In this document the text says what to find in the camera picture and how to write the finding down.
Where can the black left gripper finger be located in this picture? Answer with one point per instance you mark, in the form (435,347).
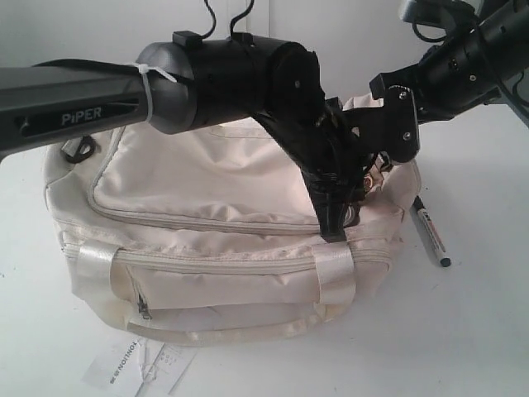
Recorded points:
(355,201)
(330,197)

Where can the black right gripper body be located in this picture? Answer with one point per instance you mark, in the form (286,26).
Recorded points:
(476,67)

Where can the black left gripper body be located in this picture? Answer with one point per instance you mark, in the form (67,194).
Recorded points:
(313,133)

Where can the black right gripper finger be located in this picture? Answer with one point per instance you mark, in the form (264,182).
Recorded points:
(384,81)

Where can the cream fabric duffel bag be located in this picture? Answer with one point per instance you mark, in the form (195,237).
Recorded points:
(209,236)

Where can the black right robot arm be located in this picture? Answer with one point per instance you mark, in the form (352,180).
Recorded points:
(436,22)

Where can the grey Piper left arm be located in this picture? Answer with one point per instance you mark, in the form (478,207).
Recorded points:
(190,83)

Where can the black and white marker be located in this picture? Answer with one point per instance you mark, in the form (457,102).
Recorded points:
(437,245)

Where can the small grey paper tag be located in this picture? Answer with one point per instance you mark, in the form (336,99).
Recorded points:
(162,364)

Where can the white Tonlion paper tag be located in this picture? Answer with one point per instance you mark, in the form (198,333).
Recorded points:
(124,363)

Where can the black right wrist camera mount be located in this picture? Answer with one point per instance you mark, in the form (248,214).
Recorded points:
(386,125)

